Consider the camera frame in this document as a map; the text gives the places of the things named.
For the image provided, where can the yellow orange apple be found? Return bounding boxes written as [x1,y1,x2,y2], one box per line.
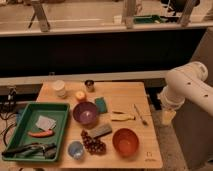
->
[75,91,86,102]

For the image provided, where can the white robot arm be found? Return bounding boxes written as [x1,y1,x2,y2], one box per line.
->
[158,61,213,125]

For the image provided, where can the small metal cup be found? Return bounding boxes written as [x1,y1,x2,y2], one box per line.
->
[85,80,95,92]

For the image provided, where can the blue cup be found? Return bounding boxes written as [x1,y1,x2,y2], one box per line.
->
[68,141,84,160]

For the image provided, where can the white paper cup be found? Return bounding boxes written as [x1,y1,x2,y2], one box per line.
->
[52,80,67,98]

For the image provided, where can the orange bowl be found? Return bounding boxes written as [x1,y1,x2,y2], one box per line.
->
[112,128,139,157]

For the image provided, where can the wooden table board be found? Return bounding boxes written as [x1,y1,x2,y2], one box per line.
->
[21,82,163,169]

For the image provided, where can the teal sponge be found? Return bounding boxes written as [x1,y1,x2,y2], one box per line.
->
[95,97,107,114]

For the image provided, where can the grey sponge block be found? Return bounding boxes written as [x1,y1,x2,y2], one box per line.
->
[88,123,112,138]

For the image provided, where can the bunch of dark grapes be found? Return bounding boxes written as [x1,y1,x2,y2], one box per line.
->
[81,130,106,155]

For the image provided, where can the purple bowl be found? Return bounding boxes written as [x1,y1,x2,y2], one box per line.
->
[73,102,98,125]

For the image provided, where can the green tray in background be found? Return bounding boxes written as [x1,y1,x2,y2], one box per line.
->
[134,15,163,24]

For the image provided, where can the red orange carrot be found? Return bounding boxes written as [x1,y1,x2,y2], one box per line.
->
[28,130,54,138]

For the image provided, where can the white folded cloth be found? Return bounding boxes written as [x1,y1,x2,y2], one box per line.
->
[36,116,56,131]

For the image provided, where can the green plastic tray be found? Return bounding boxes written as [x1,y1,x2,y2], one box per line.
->
[2,102,69,162]

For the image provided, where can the black handled pliers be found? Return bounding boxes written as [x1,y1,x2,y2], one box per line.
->
[2,143,56,159]

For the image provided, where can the black cables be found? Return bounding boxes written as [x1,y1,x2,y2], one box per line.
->
[0,86,21,148]

